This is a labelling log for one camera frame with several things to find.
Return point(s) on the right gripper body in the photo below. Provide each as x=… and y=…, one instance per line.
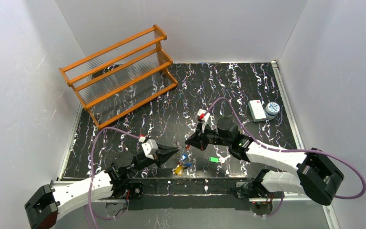
x=206, y=138

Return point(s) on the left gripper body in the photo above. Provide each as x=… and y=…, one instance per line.
x=157, y=153

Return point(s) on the yellow key tag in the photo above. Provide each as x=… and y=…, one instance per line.
x=179, y=170

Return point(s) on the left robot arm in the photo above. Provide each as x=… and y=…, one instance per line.
x=49, y=204

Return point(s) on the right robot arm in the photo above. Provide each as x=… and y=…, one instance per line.
x=310, y=174

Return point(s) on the loose green key tag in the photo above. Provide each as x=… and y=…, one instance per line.
x=217, y=159

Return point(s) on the white green small box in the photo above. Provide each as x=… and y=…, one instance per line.
x=257, y=110

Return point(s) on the blue white round tin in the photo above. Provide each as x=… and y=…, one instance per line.
x=271, y=110

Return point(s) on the orange wooden shelf rack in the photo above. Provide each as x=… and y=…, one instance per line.
x=122, y=77

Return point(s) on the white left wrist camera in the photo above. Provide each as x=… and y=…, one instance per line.
x=149, y=146

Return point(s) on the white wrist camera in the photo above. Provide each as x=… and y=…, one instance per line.
x=203, y=116
x=149, y=146

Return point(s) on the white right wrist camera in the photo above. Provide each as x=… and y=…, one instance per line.
x=203, y=116

